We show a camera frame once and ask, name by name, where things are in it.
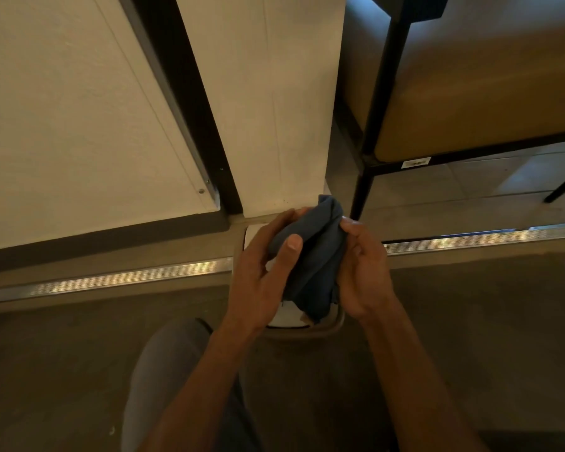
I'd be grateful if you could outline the brown bench with sticker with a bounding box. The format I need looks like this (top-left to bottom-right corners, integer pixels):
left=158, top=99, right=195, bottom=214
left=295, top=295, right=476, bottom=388
left=334, top=0, right=565, bottom=221

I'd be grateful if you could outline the person's left forearm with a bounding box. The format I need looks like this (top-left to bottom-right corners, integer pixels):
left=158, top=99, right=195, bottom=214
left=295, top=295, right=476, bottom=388
left=141, top=317, right=264, bottom=452

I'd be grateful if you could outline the metal floor threshold strip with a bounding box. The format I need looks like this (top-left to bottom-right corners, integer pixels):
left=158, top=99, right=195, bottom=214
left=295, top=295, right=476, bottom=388
left=0, top=223, right=565, bottom=306

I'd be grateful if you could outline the person's right forearm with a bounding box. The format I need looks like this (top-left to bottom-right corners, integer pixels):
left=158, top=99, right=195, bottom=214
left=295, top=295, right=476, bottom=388
left=357, top=298, right=488, bottom=452

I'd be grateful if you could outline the person's left hand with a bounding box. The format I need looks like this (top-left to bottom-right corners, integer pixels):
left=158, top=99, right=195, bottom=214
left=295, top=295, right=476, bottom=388
left=223, top=207, right=313, bottom=337

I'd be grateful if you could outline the person's right hand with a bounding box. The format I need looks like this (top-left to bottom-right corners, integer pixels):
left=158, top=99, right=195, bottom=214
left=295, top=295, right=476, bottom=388
left=336, top=216, right=399, bottom=325

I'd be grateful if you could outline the black wall post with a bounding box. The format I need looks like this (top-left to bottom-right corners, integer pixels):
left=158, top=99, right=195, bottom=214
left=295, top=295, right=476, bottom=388
left=116, top=0, right=244, bottom=216

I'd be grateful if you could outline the grey baseboard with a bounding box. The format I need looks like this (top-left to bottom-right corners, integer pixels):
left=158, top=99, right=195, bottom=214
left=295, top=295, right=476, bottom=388
left=0, top=212, right=232, bottom=277

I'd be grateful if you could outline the dark blue cloth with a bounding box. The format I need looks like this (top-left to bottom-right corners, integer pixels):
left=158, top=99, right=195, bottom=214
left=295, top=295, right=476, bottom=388
left=266, top=194, right=349, bottom=325

